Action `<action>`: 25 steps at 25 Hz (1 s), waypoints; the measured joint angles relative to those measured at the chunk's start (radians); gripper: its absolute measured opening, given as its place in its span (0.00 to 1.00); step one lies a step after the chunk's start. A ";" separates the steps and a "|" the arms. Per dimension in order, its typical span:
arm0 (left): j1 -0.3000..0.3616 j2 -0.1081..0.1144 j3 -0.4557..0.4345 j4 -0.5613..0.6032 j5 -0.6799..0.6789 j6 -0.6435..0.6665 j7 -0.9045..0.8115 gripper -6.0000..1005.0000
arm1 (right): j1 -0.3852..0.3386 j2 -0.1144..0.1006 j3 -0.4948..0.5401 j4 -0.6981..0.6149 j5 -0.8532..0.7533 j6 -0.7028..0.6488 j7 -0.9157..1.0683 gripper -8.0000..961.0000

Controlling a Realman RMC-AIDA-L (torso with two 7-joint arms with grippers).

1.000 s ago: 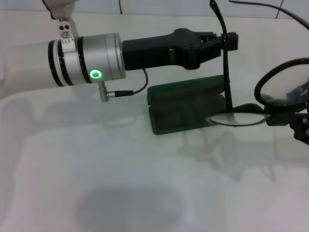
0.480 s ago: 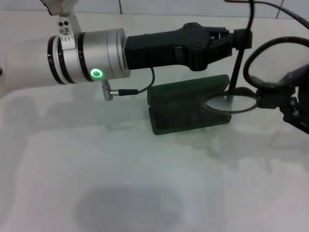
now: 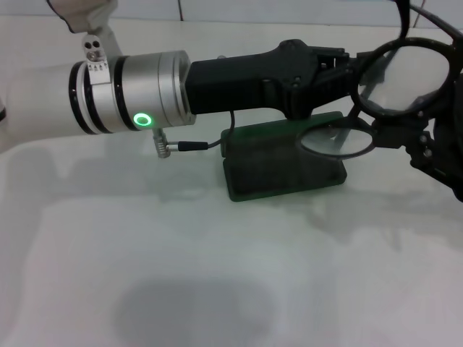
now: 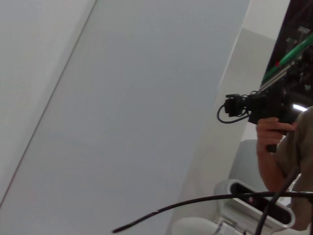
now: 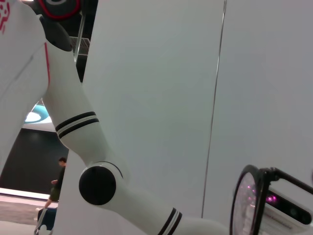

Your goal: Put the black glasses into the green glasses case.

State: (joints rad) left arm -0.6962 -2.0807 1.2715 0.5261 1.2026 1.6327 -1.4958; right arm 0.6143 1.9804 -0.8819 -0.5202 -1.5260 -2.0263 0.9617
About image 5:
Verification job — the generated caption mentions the black glasses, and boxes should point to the black glasses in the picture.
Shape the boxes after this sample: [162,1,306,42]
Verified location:
[229,164,313,235]

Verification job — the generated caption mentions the person in dark shirt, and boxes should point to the person in dark shirt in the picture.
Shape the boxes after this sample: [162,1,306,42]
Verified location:
[45,157,67,209]

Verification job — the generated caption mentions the round ceiling light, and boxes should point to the round ceiling light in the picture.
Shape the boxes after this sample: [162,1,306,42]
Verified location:
[23,102,53,123]

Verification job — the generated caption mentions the dark blue bag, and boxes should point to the dark blue bag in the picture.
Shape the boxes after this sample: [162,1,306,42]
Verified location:
[34,207,59,235]

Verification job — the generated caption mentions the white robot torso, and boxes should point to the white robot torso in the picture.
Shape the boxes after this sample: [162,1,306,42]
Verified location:
[0,0,51,172]

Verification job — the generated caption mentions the wire mesh shelf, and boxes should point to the wire mesh shelf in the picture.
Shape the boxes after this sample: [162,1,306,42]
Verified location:
[69,36,91,57]

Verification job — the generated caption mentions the robot head with red ring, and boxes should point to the robot head with red ring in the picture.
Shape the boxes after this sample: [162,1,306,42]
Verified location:
[33,0,83,21]

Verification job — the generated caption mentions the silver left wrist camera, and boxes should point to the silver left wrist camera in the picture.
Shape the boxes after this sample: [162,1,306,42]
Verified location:
[264,186,313,232]

